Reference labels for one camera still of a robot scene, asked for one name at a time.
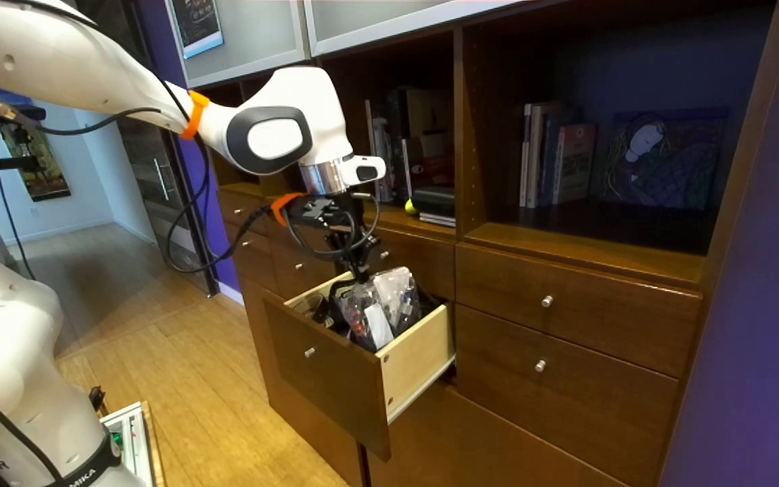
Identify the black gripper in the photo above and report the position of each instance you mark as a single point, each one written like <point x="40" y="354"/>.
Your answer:
<point x="353" y="236"/>

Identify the clear ziploc bag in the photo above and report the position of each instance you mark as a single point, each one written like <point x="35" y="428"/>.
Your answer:
<point x="392" y="300"/>

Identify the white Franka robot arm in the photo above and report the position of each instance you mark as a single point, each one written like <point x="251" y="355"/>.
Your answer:
<point x="309" y="98"/>

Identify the open wooden drawer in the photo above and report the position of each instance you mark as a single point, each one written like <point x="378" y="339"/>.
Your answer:
<point x="326" y="370"/>

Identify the dark wooden shelf cabinet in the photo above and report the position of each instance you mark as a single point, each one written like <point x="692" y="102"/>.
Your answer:
<point x="588" y="247"/>

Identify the small yellow object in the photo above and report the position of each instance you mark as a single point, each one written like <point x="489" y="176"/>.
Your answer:
<point x="408" y="208"/>

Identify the white flat book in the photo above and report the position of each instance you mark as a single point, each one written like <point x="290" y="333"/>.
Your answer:
<point x="438" y="220"/>

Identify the black flat box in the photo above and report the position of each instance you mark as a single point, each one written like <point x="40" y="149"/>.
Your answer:
<point x="434" y="202"/>

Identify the thin white book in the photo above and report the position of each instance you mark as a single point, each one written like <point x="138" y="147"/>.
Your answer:
<point x="403" y="166"/>

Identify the dark upright book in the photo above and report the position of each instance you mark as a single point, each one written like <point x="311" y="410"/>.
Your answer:
<point x="396" y="137"/>

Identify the grey upright book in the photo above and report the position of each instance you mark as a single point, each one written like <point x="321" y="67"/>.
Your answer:
<point x="378" y="126"/>

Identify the white upright book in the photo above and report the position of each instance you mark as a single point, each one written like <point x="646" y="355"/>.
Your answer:
<point x="530" y="153"/>

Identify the dark blue book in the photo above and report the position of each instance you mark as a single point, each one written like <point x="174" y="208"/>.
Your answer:
<point x="550" y="158"/>

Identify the grey book red spine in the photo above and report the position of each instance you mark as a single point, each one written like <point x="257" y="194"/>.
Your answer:
<point x="577" y="164"/>

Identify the frosted glass cabinet door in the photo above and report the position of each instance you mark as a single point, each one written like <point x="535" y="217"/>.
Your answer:
<point x="362" y="18"/>
<point x="262" y="32"/>

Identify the white board green print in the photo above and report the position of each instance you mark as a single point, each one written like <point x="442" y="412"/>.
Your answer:
<point x="133" y="448"/>

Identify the dark poster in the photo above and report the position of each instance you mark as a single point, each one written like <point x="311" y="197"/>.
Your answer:
<point x="198" y="22"/>

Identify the dark framed picture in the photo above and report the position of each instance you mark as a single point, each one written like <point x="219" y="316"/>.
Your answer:
<point x="669" y="171"/>

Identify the framed wall picture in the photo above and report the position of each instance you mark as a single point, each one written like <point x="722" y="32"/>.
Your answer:
<point x="40" y="166"/>

